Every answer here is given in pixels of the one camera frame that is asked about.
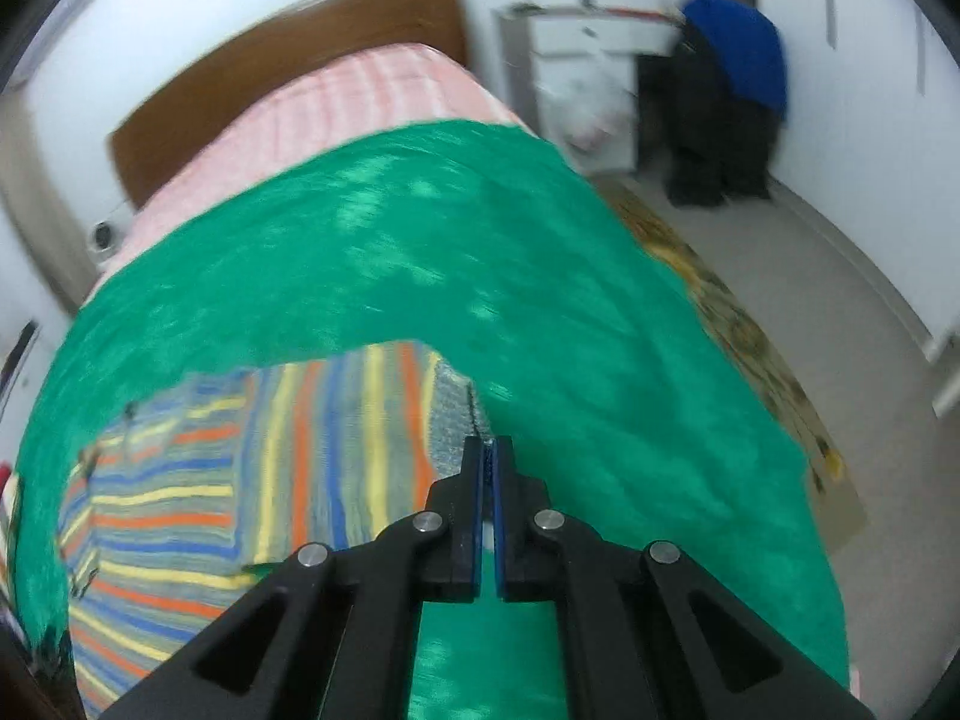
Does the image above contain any yellow patterned floor mat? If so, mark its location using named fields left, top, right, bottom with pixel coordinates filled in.
left=600, top=178, right=869, bottom=556

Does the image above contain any white plastic bag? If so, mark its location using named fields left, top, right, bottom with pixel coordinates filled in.
left=541, top=71, right=638, bottom=155

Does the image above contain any green blanket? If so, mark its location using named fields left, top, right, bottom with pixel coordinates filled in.
left=11, top=118, right=852, bottom=720

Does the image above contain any blue jacket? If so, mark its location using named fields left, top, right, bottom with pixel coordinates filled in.
left=681, top=0, right=788, bottom=119

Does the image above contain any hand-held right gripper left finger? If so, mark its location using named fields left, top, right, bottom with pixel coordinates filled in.
left=97, top=435, right=486, bottom=720

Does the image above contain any white desk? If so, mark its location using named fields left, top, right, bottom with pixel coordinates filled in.
left=493, top=1, right=687, bottom=175

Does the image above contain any striped knit sweater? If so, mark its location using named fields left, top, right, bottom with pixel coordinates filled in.
left=56, top=341, right=496, bottom=720

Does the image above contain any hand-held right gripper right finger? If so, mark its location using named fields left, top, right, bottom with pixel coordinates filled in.
left=493, top=435, right=876, bottom=720

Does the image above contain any brown wooden headboard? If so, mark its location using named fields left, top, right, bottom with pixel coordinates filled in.
left=107, top=0, right=470, bottom=211

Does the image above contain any pink striped bedsheet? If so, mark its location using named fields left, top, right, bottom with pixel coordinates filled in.
left=88, top=43, right=537, bottom=310

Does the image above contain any dark stick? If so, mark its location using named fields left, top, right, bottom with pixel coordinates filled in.
left=0, top=321, right=40, bottom=421

